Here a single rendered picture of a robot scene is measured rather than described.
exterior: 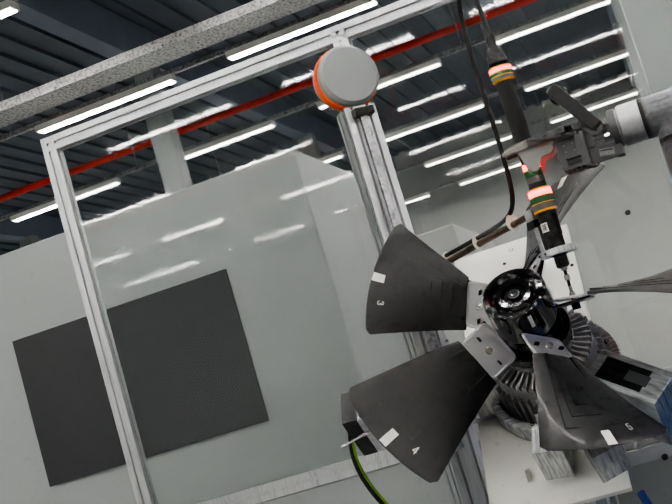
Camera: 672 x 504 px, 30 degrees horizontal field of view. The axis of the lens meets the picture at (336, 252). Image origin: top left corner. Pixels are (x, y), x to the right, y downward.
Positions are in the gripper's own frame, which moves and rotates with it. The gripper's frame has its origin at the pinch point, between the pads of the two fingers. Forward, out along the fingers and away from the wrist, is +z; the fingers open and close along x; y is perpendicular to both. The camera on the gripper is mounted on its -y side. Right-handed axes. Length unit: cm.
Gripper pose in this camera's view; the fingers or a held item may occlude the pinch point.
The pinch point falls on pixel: (510, 151)
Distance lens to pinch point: 235.2
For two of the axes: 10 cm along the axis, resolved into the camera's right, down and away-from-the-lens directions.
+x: 3.2, 0.4, 9.5
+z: -9.1, 3.0, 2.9
